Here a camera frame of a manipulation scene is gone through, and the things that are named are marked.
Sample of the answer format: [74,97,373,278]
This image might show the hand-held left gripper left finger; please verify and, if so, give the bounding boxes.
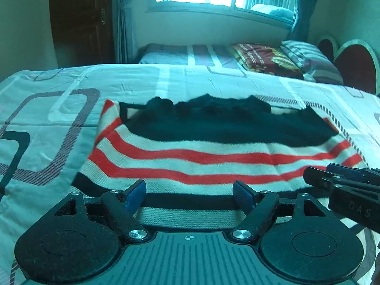
[53,179,150,243]

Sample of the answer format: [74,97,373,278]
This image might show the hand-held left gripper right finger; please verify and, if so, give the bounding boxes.
[229,180,328,243]

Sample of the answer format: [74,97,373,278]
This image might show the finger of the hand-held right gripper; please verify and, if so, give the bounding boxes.
[326,163,380,181]
[303,166,380,192]

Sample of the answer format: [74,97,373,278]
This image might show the striped knit sweater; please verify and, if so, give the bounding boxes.
[71,93,369,230]

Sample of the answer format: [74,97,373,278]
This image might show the red heart-shaped headboard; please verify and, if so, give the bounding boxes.
[316,35,380,96]

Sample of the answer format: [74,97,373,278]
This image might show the striped pillow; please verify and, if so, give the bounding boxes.
[280,40,344,84]

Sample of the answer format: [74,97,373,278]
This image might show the bed with patterned sheet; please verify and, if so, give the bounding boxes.
[0,64,380,285]

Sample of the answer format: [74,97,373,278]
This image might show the red folded blanket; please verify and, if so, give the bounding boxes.
[230,43,305,80]

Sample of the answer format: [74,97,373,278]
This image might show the bed with striped sheet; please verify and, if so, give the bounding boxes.
[138,43,345,85]

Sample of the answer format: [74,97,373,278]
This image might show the blue curtain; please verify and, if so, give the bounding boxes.
[289,0,323,40]
[111,0,138,64]

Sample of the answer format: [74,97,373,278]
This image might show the light folded blanket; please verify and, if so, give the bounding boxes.
[251,4,294,21]

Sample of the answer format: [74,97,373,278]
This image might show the dark wooden door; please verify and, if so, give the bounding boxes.
[49,0,116,67]

